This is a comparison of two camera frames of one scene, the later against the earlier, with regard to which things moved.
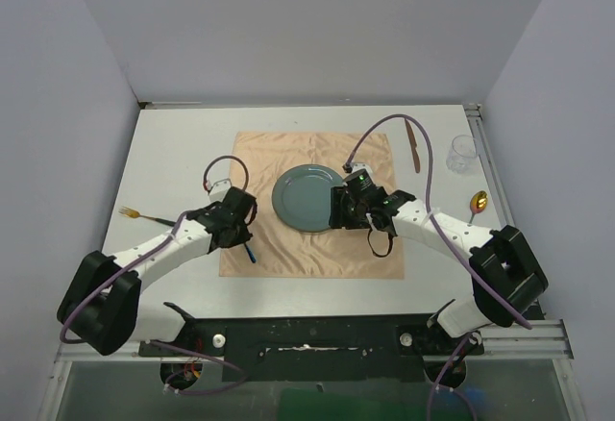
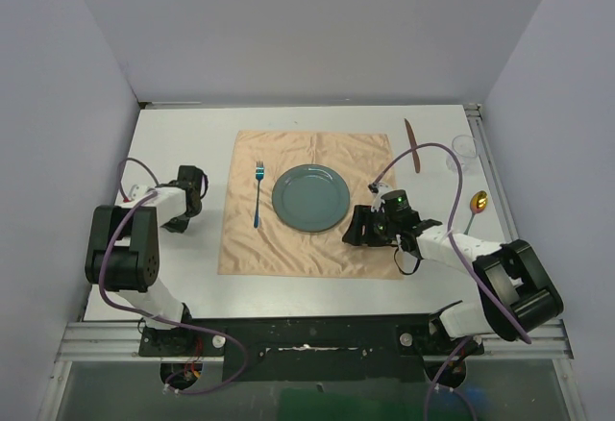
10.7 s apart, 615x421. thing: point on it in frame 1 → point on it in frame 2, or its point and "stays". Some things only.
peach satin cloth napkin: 278,250 stays
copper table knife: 413,144 stays
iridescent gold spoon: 478,203 stays
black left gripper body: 241,235 → 181,222
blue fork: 250,253 → 259,172
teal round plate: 301,197 stays
